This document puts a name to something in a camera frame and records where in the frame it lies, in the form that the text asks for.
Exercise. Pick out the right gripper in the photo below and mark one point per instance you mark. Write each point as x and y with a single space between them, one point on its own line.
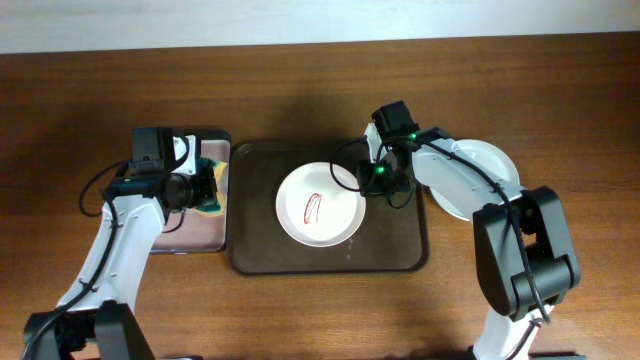
370 187

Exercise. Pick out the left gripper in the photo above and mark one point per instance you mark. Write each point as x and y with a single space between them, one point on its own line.
208 195

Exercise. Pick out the green yellow sponge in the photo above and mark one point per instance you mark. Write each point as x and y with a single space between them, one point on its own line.
216 169

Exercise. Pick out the pink plate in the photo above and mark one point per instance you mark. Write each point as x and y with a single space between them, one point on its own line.
317 206

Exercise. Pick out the white front plate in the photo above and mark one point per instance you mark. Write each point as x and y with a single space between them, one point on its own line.
490 157

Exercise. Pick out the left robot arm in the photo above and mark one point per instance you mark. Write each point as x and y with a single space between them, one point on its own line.
163 176

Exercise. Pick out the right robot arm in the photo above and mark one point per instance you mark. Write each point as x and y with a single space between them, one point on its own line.
525 258

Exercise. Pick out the small black soapy tray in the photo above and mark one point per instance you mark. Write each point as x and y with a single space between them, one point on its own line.
202 229

